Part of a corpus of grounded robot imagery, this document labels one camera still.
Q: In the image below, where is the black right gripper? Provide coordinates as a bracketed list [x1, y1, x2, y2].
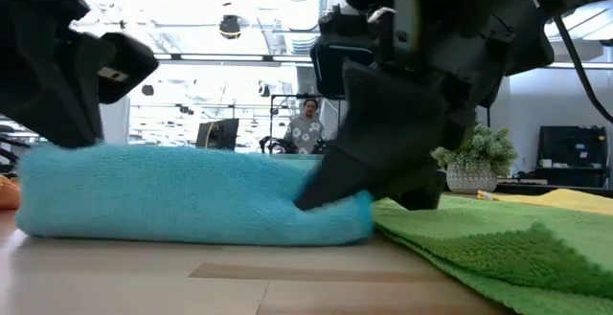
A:
[294, 0, 601, 212]

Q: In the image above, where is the green microfiber towel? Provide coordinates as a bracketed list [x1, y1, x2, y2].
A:
[373, 193, 613, 315]

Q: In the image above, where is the blue microfiber towel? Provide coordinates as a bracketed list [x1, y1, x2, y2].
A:
[13, 142, 375, 248]

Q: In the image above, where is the orange microfiber towel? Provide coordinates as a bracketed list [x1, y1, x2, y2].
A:
[0, 174, 23, 211]

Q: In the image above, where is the yellow microfiber towel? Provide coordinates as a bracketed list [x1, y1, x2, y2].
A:
[477, 188, 613, 218]

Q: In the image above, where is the green potted plant white pot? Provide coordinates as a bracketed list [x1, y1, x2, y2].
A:
[430, 123, 519, 195]

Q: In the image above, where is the white pillar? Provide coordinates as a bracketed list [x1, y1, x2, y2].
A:
[99, 95, 131, 146]

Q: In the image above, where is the person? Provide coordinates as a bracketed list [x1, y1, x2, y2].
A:
[284, 98, 328, 156]

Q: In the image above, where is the black television cabinet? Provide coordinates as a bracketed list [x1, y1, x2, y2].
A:
[534, 125, 610, 190]

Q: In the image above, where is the black computer monitor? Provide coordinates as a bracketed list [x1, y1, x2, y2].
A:
[194, 118, 240, 151]

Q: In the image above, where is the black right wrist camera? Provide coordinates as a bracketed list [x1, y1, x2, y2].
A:
[309, 32, 379, 100]

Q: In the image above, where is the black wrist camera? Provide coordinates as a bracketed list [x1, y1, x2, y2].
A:
[309, 32, 379, 100]
[98, 32, 160, 105]

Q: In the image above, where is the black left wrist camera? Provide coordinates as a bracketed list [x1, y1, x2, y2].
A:
[98, 32, 160, 105]

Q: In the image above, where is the black metal table frame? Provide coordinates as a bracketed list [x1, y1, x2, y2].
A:
[444, 182, 613, 199]

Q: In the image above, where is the silver ventilation duct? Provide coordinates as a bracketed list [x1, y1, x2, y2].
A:
[275, 0, 329, 56]

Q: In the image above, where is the black ceiling camera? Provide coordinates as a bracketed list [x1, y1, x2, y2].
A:
[218, 14, 242, 40]

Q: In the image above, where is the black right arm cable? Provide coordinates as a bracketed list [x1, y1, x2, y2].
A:
[553, 15, 613, 125]

